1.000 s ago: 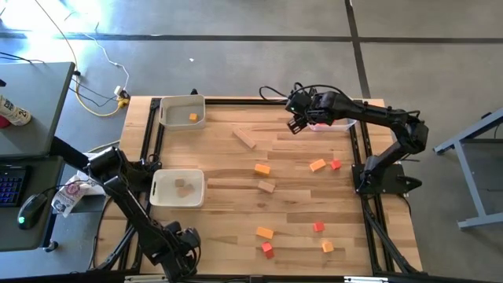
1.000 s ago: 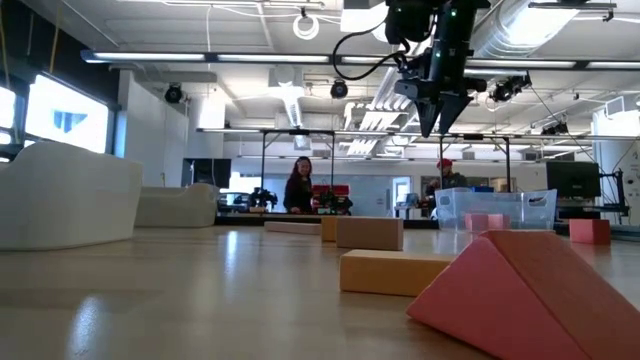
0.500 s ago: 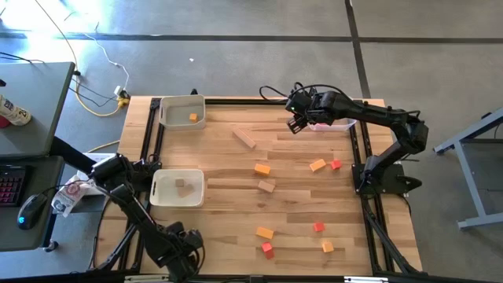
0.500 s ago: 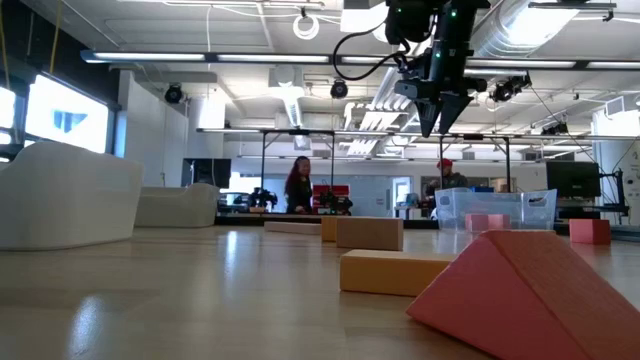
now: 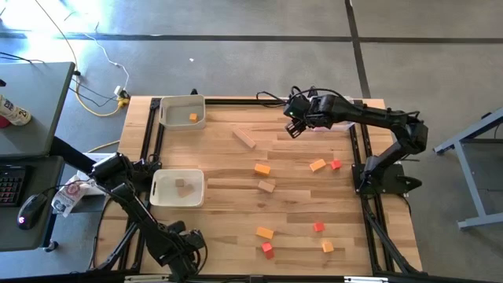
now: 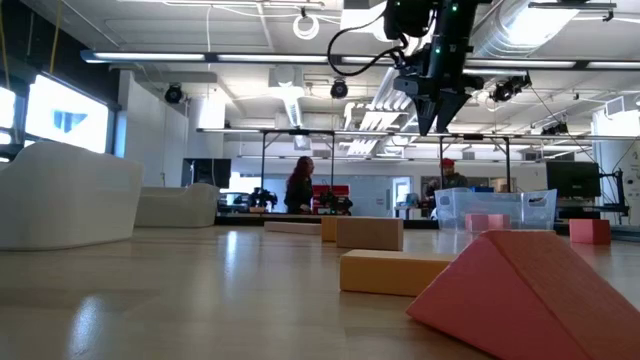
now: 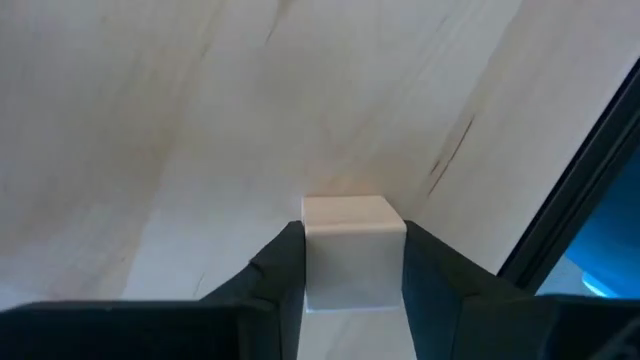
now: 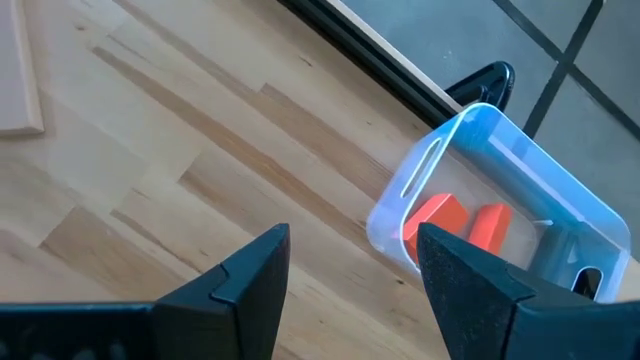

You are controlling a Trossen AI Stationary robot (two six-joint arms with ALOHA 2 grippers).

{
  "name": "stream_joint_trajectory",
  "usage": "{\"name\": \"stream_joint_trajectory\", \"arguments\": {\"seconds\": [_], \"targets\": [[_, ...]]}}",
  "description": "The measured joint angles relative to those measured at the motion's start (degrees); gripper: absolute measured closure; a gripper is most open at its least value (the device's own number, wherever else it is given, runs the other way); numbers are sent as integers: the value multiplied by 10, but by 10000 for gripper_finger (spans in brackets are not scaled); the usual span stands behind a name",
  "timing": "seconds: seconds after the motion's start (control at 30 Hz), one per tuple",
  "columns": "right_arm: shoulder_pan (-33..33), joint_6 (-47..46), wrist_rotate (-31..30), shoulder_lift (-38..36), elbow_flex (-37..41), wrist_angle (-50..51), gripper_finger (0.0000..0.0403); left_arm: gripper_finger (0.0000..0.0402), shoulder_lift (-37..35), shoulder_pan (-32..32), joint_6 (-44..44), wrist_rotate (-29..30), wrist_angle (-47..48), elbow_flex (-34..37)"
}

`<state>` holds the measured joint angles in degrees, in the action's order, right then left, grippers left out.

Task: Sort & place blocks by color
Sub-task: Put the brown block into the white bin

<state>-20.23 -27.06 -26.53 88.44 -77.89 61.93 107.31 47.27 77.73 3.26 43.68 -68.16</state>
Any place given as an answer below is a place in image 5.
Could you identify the black diagonal bar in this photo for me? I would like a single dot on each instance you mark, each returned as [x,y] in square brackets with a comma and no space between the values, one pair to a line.
[67,151]

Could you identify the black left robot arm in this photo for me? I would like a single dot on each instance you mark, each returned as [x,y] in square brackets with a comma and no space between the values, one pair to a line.
[137,212]

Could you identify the crumpled white snack bag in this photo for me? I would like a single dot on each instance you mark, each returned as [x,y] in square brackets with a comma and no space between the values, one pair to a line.
[68,196]

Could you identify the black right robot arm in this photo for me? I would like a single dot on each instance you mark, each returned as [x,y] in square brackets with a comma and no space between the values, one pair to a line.
[377,118]

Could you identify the silver metal bracket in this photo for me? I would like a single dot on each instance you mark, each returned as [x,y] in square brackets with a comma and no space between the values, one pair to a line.
[145,279]
[365,280]

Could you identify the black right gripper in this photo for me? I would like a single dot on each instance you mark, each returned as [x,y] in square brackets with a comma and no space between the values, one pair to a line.
[302,110]

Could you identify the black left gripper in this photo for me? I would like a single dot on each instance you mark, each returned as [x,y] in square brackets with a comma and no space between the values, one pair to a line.
[190,239]

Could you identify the orange cube block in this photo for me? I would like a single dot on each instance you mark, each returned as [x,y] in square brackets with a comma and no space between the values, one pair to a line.
[193,117]
[327,246]

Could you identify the clear plastic bin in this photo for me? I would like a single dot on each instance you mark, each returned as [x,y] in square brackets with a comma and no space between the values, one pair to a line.
[342,126]

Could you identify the black aluminum table frame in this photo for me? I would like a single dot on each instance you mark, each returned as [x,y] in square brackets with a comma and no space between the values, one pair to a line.
[255,101]

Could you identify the black computer mouse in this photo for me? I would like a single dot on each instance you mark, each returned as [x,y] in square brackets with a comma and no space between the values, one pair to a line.
[31,210]

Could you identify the small red cube block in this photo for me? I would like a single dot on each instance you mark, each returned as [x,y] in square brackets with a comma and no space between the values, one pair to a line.
[319,226]
[336,164]

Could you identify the red triangular prism block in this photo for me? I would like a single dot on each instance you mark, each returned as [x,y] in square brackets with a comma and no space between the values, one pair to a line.
[268,250]

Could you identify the grey metal table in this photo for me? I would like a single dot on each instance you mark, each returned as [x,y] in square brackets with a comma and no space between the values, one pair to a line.
[481,222]

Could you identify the red round object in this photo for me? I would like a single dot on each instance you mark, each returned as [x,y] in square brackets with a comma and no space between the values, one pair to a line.
[4,122]

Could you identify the dark grey desk top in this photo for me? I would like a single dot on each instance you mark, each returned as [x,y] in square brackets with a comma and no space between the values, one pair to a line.
[12,236]

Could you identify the white plastic bin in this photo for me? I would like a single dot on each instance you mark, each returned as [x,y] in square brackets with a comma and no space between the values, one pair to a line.
[177,118]
[165,198]

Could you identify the orange rectangular block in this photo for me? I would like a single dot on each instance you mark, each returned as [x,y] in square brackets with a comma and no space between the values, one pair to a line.
[262,169]
[317,165]
[265,232]

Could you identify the long natural wood plank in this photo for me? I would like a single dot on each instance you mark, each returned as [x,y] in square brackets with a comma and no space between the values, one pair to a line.
[244,138]

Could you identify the yellow power plug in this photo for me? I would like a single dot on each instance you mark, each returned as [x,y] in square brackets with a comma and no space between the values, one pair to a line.
[123,103]

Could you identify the white printed bottle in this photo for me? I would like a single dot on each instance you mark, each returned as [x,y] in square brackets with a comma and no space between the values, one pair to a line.
[13,112]

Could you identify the white power adapter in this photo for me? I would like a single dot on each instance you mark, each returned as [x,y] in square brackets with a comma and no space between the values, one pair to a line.
[118,91]

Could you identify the black computer keyboard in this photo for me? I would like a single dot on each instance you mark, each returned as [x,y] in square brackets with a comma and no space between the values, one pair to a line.
[12,184]

